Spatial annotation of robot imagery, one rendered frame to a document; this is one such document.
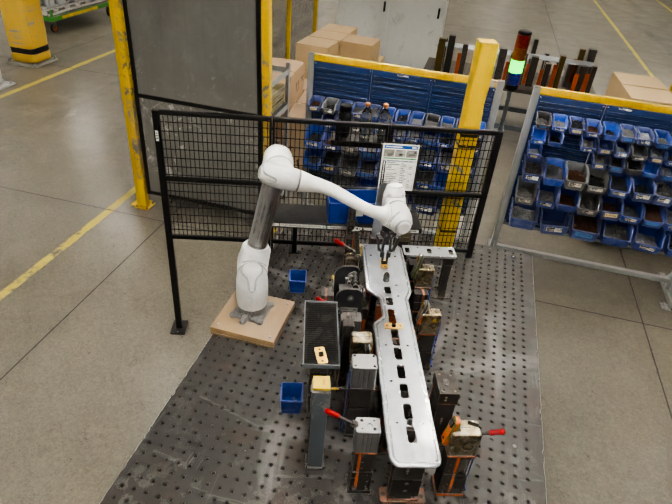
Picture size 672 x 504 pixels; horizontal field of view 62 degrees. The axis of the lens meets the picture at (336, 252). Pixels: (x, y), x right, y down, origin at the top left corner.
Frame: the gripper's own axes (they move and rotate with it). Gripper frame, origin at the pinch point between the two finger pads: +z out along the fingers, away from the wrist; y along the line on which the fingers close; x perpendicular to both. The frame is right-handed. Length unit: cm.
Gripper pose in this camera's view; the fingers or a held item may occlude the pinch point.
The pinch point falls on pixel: (384, 256)
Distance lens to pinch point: 285.0
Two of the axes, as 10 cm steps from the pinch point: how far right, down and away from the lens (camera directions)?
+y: 10.0, 0.5, 0.6
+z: -0.7, 8.2, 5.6
